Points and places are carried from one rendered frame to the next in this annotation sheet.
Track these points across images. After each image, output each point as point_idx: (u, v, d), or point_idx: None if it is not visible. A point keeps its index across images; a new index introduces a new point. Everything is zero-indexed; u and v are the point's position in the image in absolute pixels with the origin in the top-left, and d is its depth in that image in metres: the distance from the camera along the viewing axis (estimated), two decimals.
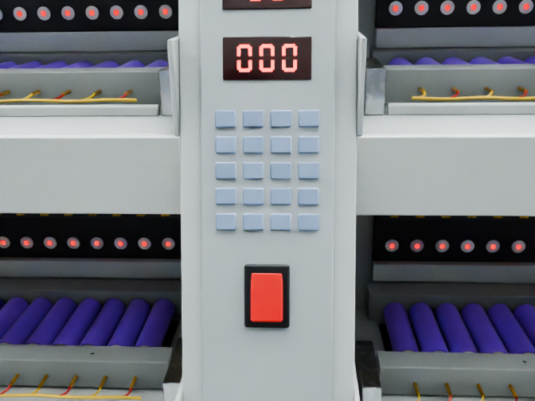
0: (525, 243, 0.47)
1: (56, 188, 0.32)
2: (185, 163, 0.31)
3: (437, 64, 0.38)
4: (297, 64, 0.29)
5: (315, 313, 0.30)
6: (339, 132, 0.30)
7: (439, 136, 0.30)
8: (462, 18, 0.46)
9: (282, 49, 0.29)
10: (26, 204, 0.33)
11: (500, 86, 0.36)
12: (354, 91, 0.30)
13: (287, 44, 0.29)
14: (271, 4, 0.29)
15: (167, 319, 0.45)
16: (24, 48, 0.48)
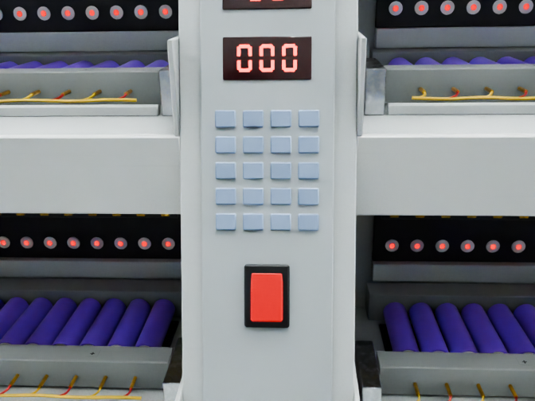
0: (525, 243, 0.47)
1: (56, 188, 0.32)
2: (185, 163, 0.31)
3: (437, 64, 0.38)
4: (297, 64, 0.29)
5: (315, 313, 0.30)
6: (339, 132, 0.30)
7: (439, 136, 0.30)
8: (462, 18, 0.46)
9: (282, 49, 0.29)
10: (26, 204, 0.33)
11: (500, 86, 0.36)
12: (354, 91, 0.30)
13: (287, 44, 0.29)
14: (271, 4, 0.29)
15: (167, 319, 0.45)
16: (24, 48, 0.48)
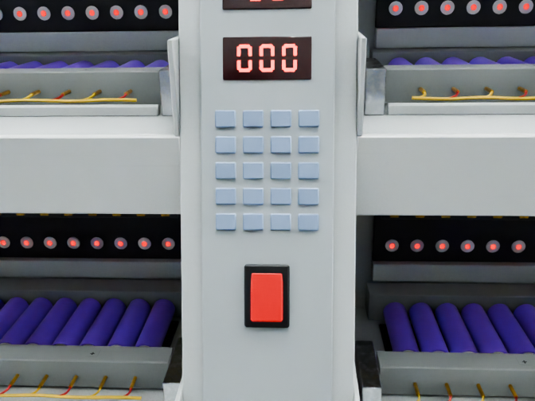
0: (525, 243, 0.47)
1: (56, 188, 0.32)
2: (185, 163, 0.31)
3: (437, 64, 0.38)
4: (297, 64, 0.29)
5: (315, 313, 0.30)
6: (339, 132, 0.30)
7: (439, 136, 0.30)
8: (462, 18, 0.46)
9: (282, 49, 0.29)
10: (26, 204, 0.33)
11: (500, 86, 0.36)
12: (354, 91, 0.30)
13: (287, 44, 0.29)
14: (271, 4, 0.29)
15: (167, 319, 0.45)
16: (24, 48, 0.48)
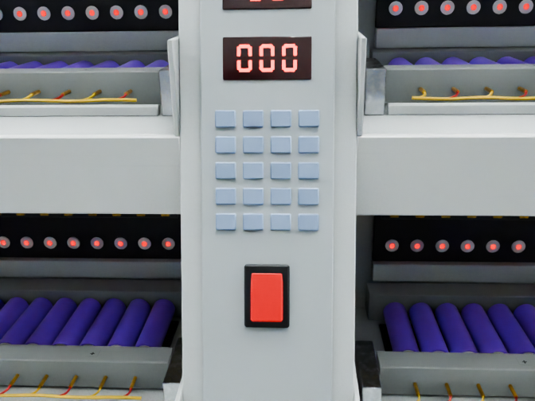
0: (525, 243, 0.47)
1: (56, 188, 0.32)
2: (185, 163, 0.31)
3: (437, 64, 0.38)
4: (297, 64, 0.29)
5: (315, 313, 0.30)
6: (339, 132, 0.30)
7: (439, 136, 0.30)
8: (462, 18, 0.46)
9: (282, 49, 0.29)
10: (26, 204, 0.33)
11: (500, 86, 0.36)
12: (354, 91, 0.30)
13: (287, 44, 0.29)
14: (271, 4, 0.29)
15: (167, 319, 0.45)
16: (24, 48, 0.48)
